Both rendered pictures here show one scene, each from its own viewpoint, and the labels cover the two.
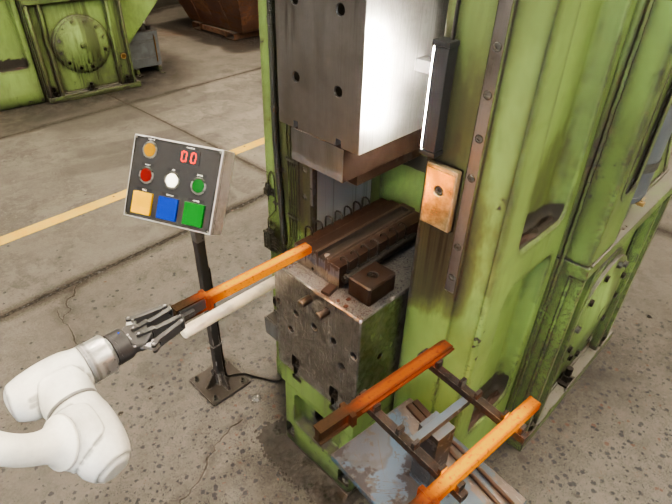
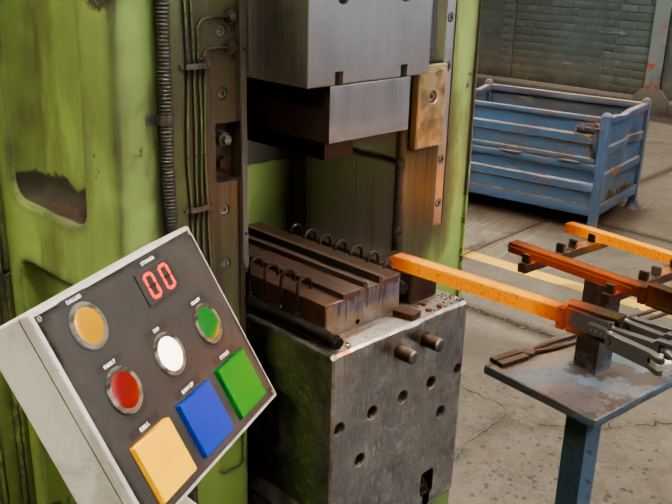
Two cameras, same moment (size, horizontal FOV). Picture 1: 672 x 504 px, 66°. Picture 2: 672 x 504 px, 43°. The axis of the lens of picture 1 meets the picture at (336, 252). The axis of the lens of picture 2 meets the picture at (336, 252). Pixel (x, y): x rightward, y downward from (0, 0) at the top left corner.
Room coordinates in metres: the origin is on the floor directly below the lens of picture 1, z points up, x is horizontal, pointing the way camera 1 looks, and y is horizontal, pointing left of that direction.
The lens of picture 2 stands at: (1.31, 1.50, 1.58)
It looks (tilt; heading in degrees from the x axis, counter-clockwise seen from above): 20 degrees down; 271
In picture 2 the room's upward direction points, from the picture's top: 2 degrees clockwise
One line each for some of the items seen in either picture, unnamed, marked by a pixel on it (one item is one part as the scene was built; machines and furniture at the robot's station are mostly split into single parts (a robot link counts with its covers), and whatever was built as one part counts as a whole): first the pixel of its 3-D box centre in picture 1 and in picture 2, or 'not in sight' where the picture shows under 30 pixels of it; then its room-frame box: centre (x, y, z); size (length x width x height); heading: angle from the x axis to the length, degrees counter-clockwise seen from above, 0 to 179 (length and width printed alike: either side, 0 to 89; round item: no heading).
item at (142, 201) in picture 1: (142, 203); (162, 460); (1.52, 0.66, 1.01); 0.07 x 0.05 x 0.07; 71
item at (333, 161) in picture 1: (368, 133); (289, 92); (1.43, -0.08, 1.32); 0.42 x 0.20 x 0.10; 136
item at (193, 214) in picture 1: (194, 214); (238, 383); (1.45, 0.47, 1.01); 0.07 x 0.05 x 0.07; 71
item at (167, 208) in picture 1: (168, 208); (203, 419); (1.49, 0.56, 1.01); 0.07 x 0.05 x 0.07; 71
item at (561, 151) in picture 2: not in sight; (535, 149); (0.12, -3.96, 0.36); 1.20 x 0.80 x 0.72; 144
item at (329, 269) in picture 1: (362, 236); (288, 272); (1.43, -0.08, 0.96); 0.42 x 0.20 x 0.09; 136
